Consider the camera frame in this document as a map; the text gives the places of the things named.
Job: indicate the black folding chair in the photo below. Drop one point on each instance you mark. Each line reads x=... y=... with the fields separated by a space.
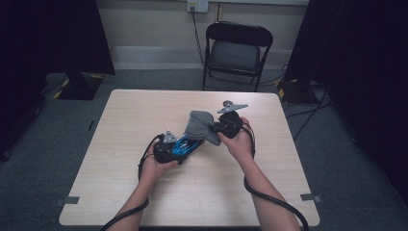
x=239 y=33

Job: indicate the blue toy car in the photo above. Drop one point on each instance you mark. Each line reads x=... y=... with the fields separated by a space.
x=187 y=146

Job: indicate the person's left hand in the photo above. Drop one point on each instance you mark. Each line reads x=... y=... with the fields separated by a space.
x=154 y=170

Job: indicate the small black floor marker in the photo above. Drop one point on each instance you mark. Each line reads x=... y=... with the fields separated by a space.
x=91 y=125

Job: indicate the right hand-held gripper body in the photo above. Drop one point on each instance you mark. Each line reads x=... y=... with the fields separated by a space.
x=230 y=123

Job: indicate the dark curtain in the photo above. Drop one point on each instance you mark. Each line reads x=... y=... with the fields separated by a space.
x=48 y=35
x=369 y=64

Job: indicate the black stand base yellow tape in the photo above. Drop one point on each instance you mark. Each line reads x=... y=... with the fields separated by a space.
x=80 y=90
x=296 y=92

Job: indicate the grey tape strip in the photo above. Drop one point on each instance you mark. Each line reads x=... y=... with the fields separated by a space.
x=68 y=200
x=311 y=198

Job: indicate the person's right hand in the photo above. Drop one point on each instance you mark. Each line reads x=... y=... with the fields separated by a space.
x=240 y=147

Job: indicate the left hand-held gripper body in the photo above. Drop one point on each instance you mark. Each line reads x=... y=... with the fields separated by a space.
x=162 y=153

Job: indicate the white wall socket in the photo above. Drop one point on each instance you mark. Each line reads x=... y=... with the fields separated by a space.
x=198 y=5

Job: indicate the grey cloth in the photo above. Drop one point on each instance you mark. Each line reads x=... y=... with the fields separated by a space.
x=200 y=126

